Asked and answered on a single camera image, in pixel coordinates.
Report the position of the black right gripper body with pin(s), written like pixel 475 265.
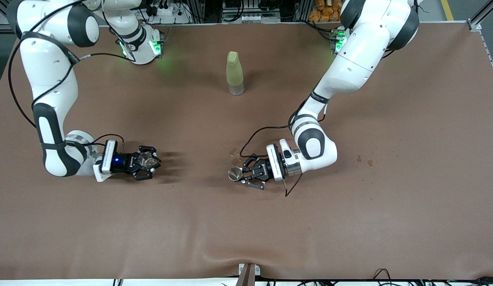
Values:
pixel 124 162

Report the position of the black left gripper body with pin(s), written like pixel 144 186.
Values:
pixel 260 169

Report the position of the small clear glass cup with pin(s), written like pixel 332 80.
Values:
pixel 147 161

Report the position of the clear stemmed glass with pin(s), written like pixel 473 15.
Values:
pixel 235 174

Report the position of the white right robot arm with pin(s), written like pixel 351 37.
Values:
pixel 51 71

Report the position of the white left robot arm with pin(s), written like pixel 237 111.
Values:
pixel 357 67

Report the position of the brown table cover sheet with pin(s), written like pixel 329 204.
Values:
pixel 246 230

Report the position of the green bottle with clear base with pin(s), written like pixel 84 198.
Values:
pixel 234 71

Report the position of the white power strip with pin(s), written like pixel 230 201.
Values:
pixel 167 10

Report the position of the orange packaged snacks pile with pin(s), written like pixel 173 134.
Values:
pixel 321 12

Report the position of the metal table edge bracket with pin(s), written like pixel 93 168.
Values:
pixel 257 270

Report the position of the dark brown support post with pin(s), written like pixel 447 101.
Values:
pixel 246 278

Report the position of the aluminium frame profile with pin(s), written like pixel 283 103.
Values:
pixel 474 24
pixel 0 28

